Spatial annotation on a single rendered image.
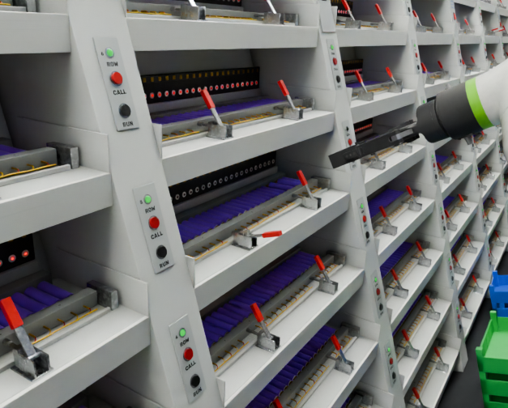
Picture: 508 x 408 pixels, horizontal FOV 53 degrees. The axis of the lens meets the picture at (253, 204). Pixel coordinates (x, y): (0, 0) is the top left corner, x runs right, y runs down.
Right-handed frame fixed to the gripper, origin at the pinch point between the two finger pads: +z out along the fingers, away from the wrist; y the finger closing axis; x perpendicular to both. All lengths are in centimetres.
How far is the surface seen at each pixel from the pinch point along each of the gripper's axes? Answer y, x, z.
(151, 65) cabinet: -20.5, 31.5, 22.6
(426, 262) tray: 69, -46, 20
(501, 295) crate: 133, -87, 18
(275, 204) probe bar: -7.8, -4.0, 16.3
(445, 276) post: 86, -58, 22
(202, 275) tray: -40.5, -8.3, 12.1
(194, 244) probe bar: -35.8, -3.6, 15.6
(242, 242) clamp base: -27.7, -6.9, 12.5
